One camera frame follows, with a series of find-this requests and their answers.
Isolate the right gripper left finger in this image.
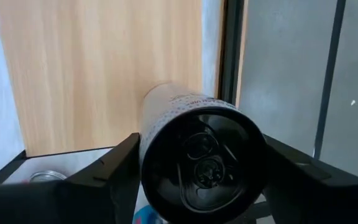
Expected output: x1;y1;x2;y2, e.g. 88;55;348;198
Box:
0;133;141;224

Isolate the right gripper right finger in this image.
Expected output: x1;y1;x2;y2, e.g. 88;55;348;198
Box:
264;135;358;224

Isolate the white Celsius can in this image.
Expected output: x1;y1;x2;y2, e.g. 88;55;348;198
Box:
137;81;269;224

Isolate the silver Diet Coke can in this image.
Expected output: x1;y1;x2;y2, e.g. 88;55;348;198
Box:
29;170;68;184

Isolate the blue silver Red Bull can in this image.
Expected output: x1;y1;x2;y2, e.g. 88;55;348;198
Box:
132;204;167;224

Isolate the wooden shelf with black frame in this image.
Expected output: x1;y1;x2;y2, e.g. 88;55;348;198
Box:
0;0;205;187

